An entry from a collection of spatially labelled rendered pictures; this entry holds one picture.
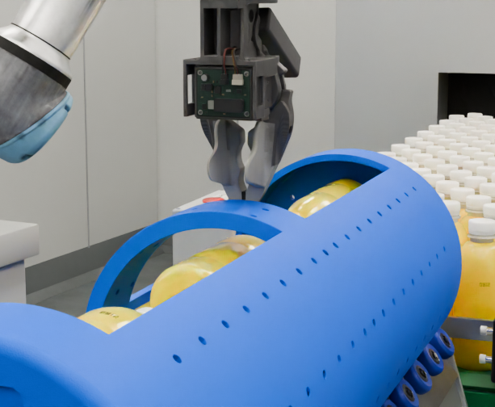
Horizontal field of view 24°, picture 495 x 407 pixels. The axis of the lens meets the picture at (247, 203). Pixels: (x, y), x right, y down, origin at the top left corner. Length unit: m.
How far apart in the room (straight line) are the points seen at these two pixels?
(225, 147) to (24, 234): 0.40
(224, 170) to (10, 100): 0.42
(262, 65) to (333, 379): 0.29
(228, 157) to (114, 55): 5.05
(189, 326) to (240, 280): 0.12
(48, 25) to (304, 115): 4.71
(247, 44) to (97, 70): 4.97
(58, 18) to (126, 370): 0.82
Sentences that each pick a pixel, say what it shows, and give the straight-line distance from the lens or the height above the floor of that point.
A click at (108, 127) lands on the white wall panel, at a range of 6.13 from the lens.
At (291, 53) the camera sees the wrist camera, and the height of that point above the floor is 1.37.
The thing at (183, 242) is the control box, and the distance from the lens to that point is 1.82.
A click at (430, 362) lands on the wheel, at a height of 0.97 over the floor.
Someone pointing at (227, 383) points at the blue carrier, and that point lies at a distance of 0.79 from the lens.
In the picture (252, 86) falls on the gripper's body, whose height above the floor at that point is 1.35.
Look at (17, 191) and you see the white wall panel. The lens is 5.53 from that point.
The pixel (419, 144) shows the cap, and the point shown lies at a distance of 2.53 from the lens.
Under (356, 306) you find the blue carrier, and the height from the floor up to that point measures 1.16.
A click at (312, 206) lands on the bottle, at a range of 1.33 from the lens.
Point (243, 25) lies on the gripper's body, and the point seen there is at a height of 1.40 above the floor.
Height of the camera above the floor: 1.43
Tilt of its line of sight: 10 degrees down
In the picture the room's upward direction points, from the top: straight up
